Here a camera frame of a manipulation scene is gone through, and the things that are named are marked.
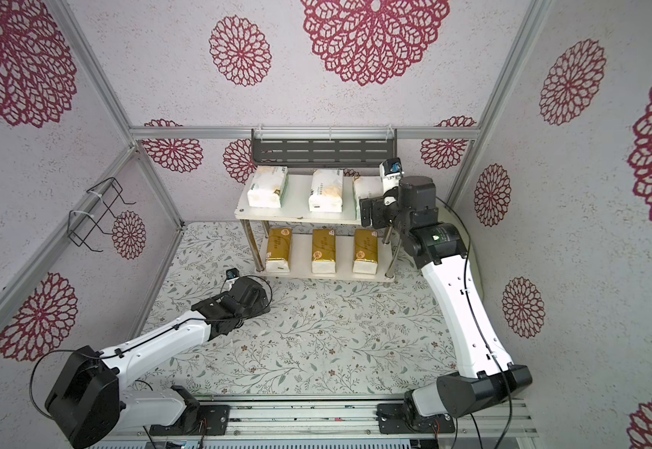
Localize white tissue pack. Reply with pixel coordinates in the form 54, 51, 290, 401
247, 166, 289, 209
308, 168, 344, 213
353, 176, 384, 220

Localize gold tissue pack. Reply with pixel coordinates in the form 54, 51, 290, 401
311, 229, 336, 274
352, 229, 378, 275
265, 228, 292, 273

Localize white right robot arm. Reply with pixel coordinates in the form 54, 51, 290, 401
367, 176, 533, 425

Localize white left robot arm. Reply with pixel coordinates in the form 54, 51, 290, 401
45, 271, 273, 448

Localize white two-tier shelf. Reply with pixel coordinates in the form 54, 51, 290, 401
234, 174, 400, 282

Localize light green pillow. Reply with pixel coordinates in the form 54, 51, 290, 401
436, 196, 484, 299

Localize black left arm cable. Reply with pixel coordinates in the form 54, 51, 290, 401
27, 274, 275, 449

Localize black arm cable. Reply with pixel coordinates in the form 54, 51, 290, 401
435, 195, 515, 449
27, 274, 275, 449

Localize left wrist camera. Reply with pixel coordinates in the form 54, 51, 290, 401
226, 268, 241, 281

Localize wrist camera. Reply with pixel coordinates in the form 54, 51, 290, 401
378, 157, 403, 193
226, 268, 241, 281

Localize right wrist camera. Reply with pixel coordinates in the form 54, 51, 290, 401
378, 157, 403, 193

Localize grey wall-mounted metal rack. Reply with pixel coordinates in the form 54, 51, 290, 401
250, 128, 397, 168

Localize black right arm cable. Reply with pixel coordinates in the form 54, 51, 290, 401
435, 195, 515, 449

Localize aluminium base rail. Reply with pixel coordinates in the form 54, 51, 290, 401
98, 397, 545, 448

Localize black wire wall rack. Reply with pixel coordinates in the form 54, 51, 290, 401
66, 177, 135, 253

